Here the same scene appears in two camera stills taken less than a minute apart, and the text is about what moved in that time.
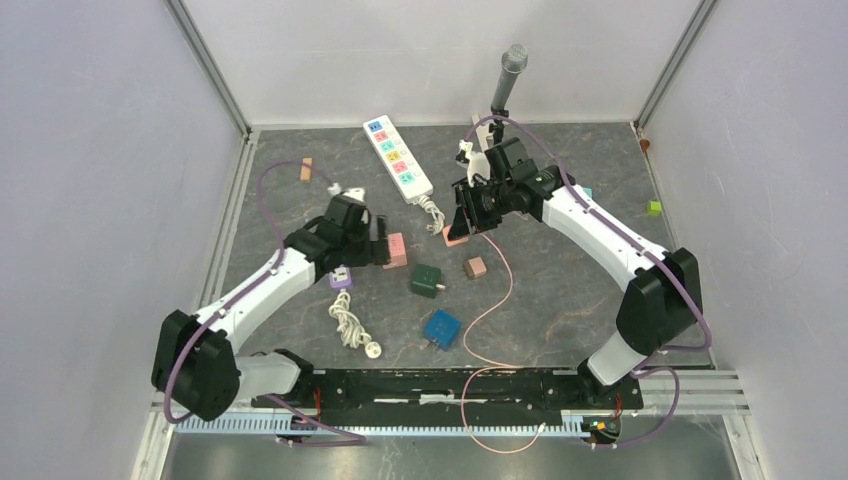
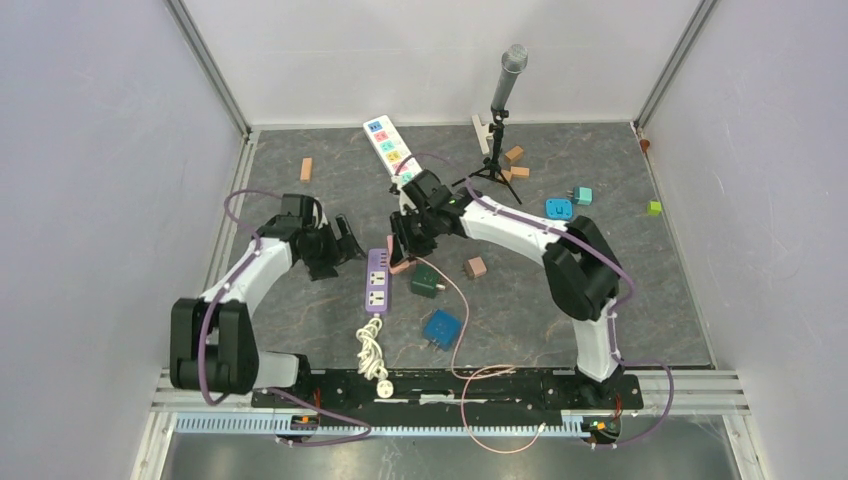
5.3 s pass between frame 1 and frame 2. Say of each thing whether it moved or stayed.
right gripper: moved
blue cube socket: stayed
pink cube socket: stayed
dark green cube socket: stayed
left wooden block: stayed
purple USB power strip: moved
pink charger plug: moved
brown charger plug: stayed
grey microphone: stayed
